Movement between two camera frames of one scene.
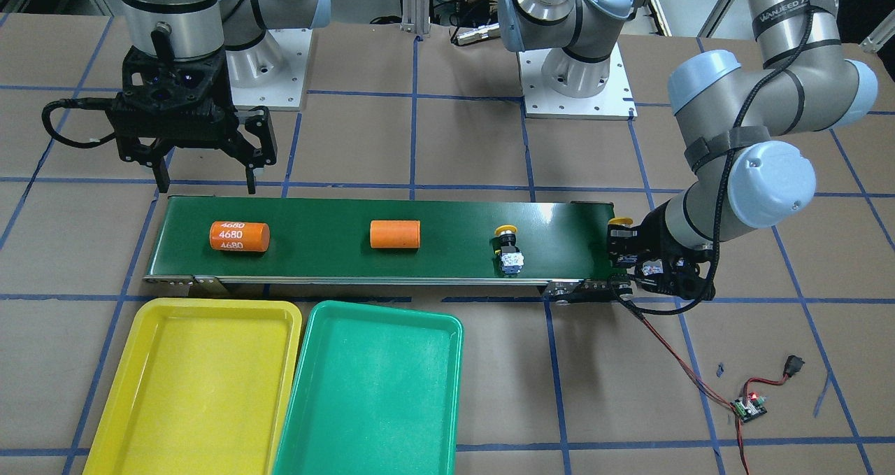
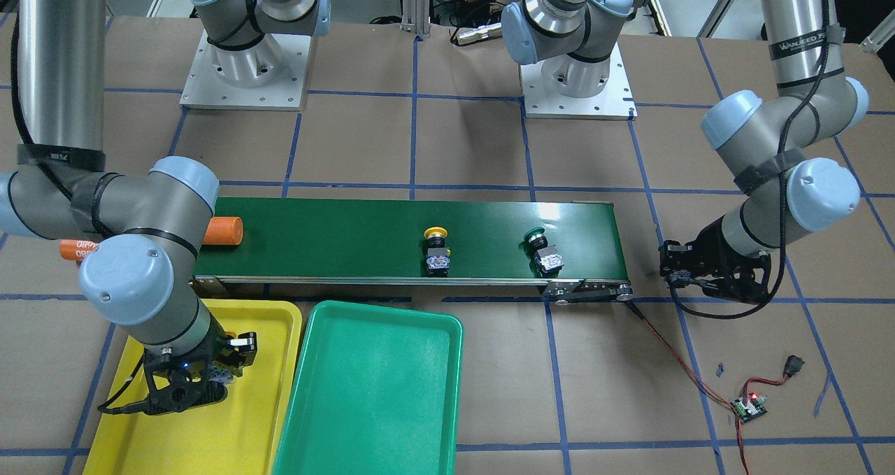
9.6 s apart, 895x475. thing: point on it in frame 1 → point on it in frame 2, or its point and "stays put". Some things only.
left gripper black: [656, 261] → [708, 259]
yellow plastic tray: [204, 387] stays put
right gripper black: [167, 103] → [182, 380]
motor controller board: [754, 408] stays put
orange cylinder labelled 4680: [240, 236] → [76, 250]
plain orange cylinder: [395, 234] → [224, 230]
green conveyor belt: [559, 244] stays put
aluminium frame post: [415, 1] stays put
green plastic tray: [373, 391] stays put
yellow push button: [509, 257] → [219, 374]
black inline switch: [793, 364] stays put
